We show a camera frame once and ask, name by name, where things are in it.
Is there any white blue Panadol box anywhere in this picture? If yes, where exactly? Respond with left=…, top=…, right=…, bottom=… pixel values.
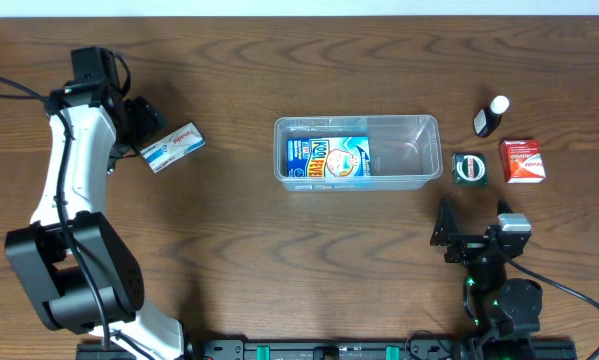
left=141, top=122, right=205, bottom=173

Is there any blue Kool Fever box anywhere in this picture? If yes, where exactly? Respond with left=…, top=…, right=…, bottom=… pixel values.
left=286, top=136, right=372, bottom=178

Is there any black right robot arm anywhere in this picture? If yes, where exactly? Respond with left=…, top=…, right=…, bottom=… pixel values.
left=430, top=198, right=543, bottom=360

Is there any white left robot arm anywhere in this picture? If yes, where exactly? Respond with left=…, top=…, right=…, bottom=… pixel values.
left=5, top=83, right=190, bottom=359

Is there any clear plastic container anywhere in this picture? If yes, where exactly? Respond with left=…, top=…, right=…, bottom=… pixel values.
left=274, top=115, right=443, bottom=192

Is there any red Panadol ActiFast box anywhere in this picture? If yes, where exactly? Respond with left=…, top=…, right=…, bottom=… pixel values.
left=500, top=139, right=546, bottom=184

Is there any green Zam-Buk box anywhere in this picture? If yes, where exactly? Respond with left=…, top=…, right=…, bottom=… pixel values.
left=452, top=153, right=488, bottom=187

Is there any dark syrup bottle white cap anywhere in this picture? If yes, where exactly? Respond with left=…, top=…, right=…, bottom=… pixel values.
left=473, top=95, right=510, bottom=138

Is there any black mounting rail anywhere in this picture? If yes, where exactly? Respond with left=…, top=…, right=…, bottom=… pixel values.
left=76, top=337, right=579, bottom=360

